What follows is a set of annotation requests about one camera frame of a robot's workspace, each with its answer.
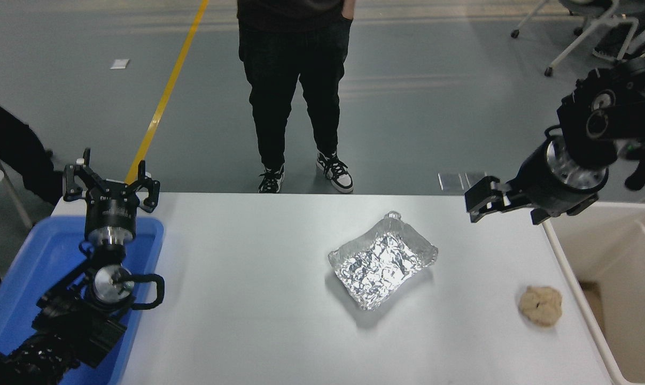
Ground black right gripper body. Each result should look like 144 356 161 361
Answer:
509 140 605 225

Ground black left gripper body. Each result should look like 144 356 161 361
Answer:
84 181 139 233

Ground seated person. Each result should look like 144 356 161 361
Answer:
0 94 65 206

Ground blue plastic tray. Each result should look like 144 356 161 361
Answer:
0 217 165 385

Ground crumpled foil tray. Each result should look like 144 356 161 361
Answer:
328 211 439 311

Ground large pale bin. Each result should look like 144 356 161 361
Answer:
541 201 645 385

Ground grey wheeled office chair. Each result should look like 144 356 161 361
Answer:
511 0 643 77

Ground person on office chair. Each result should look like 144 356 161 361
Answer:
572 0 645 60

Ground standing person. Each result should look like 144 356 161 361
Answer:
237 0 355 194

